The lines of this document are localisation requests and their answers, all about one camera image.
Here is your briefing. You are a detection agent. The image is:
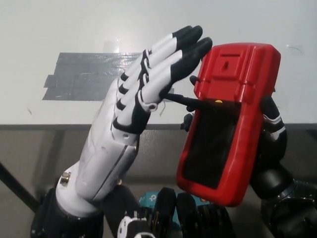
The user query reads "red digital multimeter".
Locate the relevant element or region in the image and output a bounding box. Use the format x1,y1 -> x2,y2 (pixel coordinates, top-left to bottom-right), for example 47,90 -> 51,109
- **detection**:
160,43 -> 282,208

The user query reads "grey duct tape patch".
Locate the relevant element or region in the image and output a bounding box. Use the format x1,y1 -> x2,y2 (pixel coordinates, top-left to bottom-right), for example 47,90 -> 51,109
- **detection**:
41,52 -> 144,102

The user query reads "black teal robot torso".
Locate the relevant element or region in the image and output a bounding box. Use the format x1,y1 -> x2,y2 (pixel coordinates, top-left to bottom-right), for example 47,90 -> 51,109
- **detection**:
138,187 -> 235,238

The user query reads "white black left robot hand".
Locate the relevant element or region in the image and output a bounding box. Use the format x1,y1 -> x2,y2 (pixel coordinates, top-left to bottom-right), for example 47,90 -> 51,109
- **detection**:
55,24 -> 213,238

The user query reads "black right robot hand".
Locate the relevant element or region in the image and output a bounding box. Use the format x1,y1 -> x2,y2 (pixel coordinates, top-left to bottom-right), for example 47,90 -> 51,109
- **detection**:
182,75 -> 296,200

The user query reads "black diagonal table leg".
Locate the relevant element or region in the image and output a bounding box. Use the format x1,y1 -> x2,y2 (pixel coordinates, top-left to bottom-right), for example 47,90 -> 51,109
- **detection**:
0,161 -> 42,214

